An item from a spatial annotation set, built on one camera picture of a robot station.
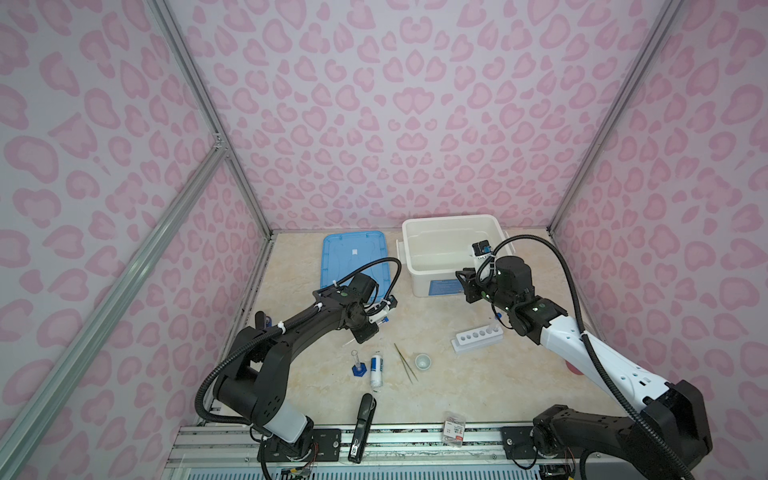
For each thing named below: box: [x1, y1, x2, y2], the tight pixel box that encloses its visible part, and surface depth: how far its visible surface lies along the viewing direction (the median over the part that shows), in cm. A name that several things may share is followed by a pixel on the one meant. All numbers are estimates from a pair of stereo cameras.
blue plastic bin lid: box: [320, 230, 390, 302], surface depth 116 cm
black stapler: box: [348, 393, 377, 464], surface depth 75 cm
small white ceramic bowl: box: [414, 353, 432, 371], surface depth 86 cm
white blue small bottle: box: [370, 355, 383, 393], surface depth 85 cm
